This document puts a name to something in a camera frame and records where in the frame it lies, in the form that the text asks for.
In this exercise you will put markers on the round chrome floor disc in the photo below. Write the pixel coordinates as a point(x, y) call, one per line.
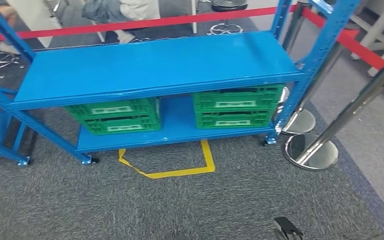
point(324, 73)

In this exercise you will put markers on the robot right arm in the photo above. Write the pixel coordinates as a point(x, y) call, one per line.
point(284, 228)

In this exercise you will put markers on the white bench with green top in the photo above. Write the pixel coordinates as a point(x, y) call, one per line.
point(377, 30)

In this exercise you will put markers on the yellow floor tape square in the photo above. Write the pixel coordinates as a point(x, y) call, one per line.
point(208, 155)

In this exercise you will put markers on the chrome post with round base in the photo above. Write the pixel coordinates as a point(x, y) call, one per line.
point(294, 23)
point(354, 106)

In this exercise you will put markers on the person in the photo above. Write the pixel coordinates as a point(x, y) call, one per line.
point(129, 10)
point(8, 13)

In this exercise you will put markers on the red boundary strip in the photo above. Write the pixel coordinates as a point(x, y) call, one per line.
point(145, 23)

